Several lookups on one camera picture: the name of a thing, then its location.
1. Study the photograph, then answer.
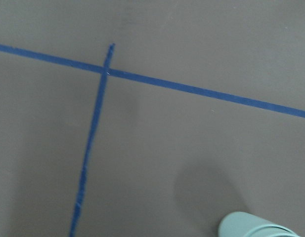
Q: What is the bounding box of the green cup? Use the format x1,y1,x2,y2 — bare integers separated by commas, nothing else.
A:
218,211,279,237
246,225,299,237

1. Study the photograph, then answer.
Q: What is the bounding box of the brown paper table cover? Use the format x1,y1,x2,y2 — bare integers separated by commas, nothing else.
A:
0,0,305,237

